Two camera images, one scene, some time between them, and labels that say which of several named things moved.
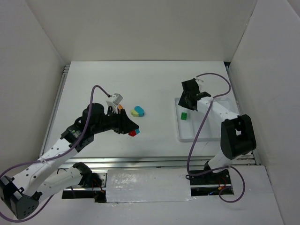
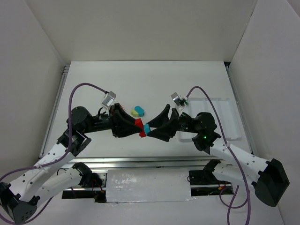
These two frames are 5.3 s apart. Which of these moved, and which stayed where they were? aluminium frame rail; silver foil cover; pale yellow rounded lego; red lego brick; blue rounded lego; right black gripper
Moved: red lego brick; right black gripper
Stayed: aluminium frame rail; silver foil cover; blue rounded lego; pale yellow rounded lego
